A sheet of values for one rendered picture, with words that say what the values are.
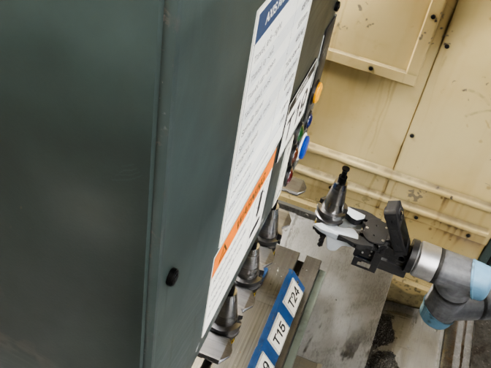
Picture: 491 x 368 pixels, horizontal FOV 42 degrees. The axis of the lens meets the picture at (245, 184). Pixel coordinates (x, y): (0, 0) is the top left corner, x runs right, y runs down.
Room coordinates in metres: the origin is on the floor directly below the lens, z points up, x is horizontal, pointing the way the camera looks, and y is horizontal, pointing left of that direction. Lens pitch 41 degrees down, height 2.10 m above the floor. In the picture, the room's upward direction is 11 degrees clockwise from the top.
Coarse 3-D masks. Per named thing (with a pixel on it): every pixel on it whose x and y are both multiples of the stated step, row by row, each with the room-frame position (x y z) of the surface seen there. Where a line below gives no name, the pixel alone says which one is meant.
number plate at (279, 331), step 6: (276, 318) 0.88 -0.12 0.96; (282, 318) 0.89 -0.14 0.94; (276, 324) 0.86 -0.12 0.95; (282, 324) 0.88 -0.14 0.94; (270, 330) 0.84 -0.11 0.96; (276, 330) 0.85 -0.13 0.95; (282, 330) 0.86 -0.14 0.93; (288, 330) 0.88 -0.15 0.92; (270, 336) 0.83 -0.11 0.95; (276, 336) 0.84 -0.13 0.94; (282, 336) 0.85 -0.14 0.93; (270, 342) 0.82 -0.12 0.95; (276, 342) 0.83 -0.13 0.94; (282, 342) 0.84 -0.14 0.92; (276, 348) 0.82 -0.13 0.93
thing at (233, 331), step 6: (240, 312) 0.67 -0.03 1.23; (240, 318) 0.66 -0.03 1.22; (216, 324) 0.64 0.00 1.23; (234, 324) 0.64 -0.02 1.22; (240, 324) 0.64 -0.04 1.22; (216, 330) 0.63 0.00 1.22; (222, 330) 0.63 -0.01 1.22; (228, 330) 0.63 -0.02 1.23; (234, 330) 0.63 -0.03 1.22; (228, 336) 0.63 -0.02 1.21; (234, 336) 0.63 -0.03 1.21
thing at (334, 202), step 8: (336, 184) 0.96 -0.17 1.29; (344, 184) 0.96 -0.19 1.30; (328, 192) 0.97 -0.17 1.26; (336, 192) 0.96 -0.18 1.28; (344, 192) 0.96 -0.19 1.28; (328, 200) 0.96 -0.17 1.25; (336, 200) 0.95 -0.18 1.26; (344, 200) 0.96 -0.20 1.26; (328, 208) 0.95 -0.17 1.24; (336, 208) 0.95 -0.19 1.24
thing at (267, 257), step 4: (260, 248) 0.83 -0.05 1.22; (264, 248) 0.83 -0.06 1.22; (268, 248) 0.83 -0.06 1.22; (260, 252) 0.82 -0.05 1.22; (264, 252) 0.82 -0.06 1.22; (268, 252) 0.82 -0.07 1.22; (272, 252) 0.83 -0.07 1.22; (260, 256) 0.81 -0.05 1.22; (264, 256) 0.81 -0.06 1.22; (268, 256) 0.81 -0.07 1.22; (272, 256) 0.82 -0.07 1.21; (260, 260) 0.80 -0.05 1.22; (264, 260) 0.80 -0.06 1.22; (268, 260) 0.80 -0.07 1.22; (272, 260) 0.81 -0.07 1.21; (264, 264) 0.79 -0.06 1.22; (268, 264) 0.80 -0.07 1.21
